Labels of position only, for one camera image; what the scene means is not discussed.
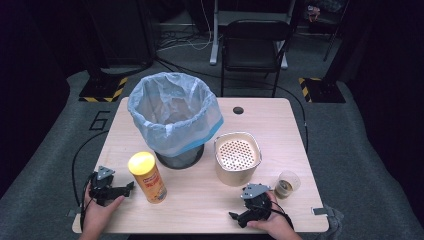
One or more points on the small colourful object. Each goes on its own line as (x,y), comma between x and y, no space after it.
(313,13)

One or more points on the black base with hazard stripes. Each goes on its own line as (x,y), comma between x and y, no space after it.
(100,88)
(321,90)

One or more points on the black folding chair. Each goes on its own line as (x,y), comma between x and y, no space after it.
(253,50)

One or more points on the person's right hand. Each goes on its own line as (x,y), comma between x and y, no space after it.
(276,221)

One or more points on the person's left hand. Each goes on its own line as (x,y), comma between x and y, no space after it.
(96,216)

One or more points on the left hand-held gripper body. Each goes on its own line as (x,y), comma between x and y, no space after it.
(101,190)

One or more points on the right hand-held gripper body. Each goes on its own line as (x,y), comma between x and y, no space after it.
(256,201)

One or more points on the black mesh trash bin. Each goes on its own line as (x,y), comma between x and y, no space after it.
(181,160)

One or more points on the dark metal stand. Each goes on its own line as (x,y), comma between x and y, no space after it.
(335,36)

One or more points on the yellow-lidded orange chip can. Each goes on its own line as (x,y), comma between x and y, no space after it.
(148,178)

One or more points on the beige container with strainer insert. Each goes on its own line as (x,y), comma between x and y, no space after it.
(236,166)

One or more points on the grey metal table clamp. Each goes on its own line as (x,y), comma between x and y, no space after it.
(72,212)
(321,211)

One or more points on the clear plastic cup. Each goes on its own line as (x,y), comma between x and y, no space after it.
(286,186)

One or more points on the white desk frame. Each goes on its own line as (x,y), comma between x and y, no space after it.
(215,40)

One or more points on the translucent blue-white trash bag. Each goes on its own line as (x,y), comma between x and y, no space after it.
(173,116)

